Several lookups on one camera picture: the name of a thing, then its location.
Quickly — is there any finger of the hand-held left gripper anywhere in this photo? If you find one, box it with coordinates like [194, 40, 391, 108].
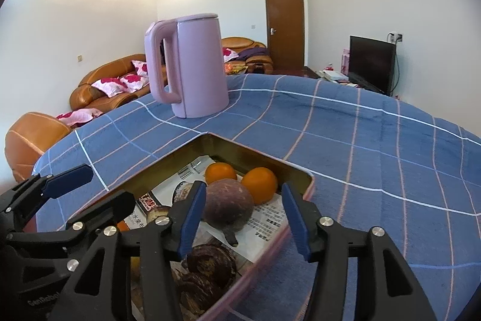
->
[5, 189, 136, 258]
[0, 164, 94, 231]

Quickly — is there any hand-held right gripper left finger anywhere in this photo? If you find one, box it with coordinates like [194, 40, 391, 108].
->
[49, 181, 207, 321]

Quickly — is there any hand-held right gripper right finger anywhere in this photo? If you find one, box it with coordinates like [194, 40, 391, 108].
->
[282, 182, 437, 321]

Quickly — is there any purple passion fruit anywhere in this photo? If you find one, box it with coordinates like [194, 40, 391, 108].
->
[202, 179, 255, 246]

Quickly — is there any pink tin box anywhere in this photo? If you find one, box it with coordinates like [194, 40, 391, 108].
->
[68, 133, 315, 321]

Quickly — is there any printed paper liner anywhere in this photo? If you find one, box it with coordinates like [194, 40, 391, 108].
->
[128, 155, 290, 321]

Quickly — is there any brown leather armchair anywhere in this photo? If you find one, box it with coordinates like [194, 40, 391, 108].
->
[5, 111, 74, 182]

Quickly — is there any blue checkered tablecloth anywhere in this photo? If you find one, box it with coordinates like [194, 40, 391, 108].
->
[32, 73, 481, 321]

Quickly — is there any long brown leather sofa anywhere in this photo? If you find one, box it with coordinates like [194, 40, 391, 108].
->
[69, 54, 168, 110]

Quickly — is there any pink electric kettle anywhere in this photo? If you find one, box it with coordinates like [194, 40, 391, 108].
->
[145, 13, 229, 119]

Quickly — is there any purple cloth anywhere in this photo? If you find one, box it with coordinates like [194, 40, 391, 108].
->
[237, 47, 268, 60]

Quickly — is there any black flat television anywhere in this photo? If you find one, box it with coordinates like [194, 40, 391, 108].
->
[348, 35, 397, 96]

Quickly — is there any small brown leather sofa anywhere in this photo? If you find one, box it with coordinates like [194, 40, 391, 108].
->
[222, 37, 273, 73]

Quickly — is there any brown wooden door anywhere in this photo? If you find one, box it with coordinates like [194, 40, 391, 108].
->
[264, 0, 304, 69]

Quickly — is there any black power cable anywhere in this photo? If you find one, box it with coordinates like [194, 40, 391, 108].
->
[392, 42, 400, 96]

